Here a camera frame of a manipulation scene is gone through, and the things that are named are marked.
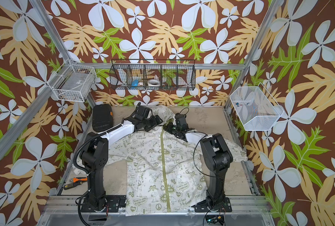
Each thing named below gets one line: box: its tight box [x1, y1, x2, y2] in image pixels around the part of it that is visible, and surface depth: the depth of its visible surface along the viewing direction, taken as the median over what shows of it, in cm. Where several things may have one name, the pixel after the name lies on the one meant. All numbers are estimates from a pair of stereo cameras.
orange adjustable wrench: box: [72, 177, 88, 183], surface depth 84 cm
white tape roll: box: [147, 79, 161, 87], surface depth 100 cm
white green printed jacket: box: [106, 113, 248, 216], surface depth 85 cm
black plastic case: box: [92, 103, 114, 133], surface depth 106 cm
